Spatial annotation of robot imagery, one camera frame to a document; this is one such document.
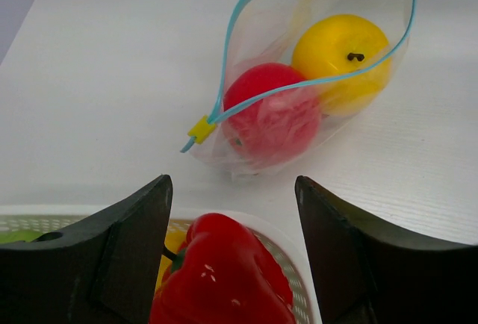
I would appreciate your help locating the white perforated plastic basket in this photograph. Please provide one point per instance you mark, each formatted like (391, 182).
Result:
(46, 218)

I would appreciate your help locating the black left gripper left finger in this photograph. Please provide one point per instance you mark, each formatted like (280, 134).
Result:
(101, 269)

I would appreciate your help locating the yellow lemon toy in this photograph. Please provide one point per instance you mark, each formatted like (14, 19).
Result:
(339, 45)

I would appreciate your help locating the clear zip bag blue zipper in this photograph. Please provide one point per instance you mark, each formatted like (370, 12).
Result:
(267, 31)

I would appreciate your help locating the red bell pepper toy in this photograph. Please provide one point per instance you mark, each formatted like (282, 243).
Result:
(222, 273)

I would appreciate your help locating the green apple toy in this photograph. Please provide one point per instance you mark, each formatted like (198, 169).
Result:
(27, 236)

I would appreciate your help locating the red apple toy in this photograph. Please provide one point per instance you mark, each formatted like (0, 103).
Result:
(277, 128)

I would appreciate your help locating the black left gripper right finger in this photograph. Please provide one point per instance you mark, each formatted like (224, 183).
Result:
(368, 270)

